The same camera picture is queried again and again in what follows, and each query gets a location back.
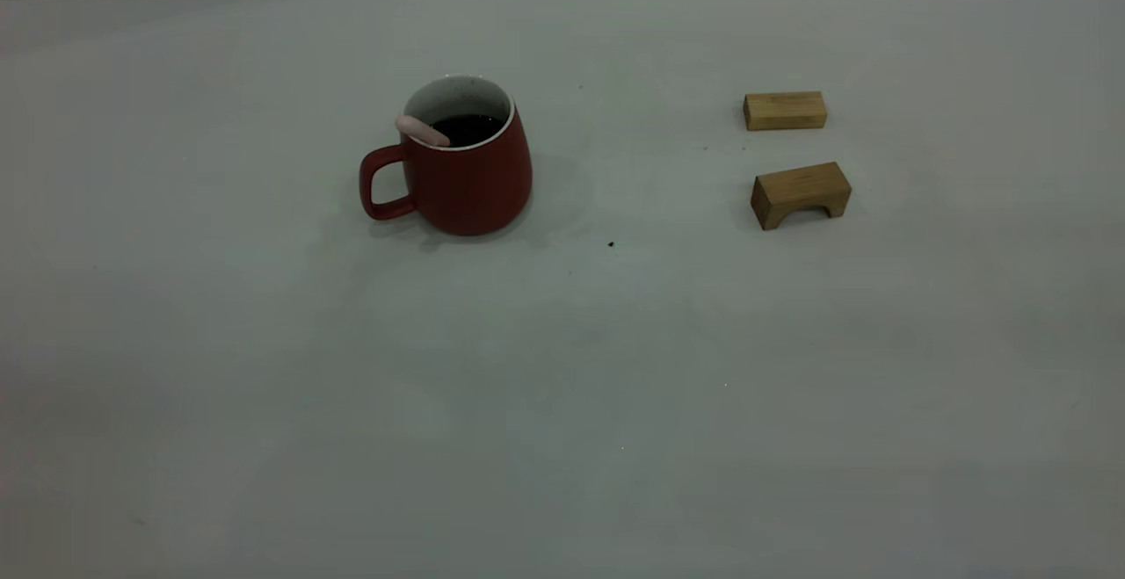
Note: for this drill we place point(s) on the red ceramic mug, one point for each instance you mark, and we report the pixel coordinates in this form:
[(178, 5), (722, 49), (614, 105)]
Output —
[(466, 192)]

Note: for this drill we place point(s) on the arched wooden block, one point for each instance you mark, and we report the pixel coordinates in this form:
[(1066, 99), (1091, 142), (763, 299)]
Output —
[(795, 188)]

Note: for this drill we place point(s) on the rectangular wooden block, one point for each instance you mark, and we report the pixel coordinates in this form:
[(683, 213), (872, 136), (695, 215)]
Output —
[(785, 111)]

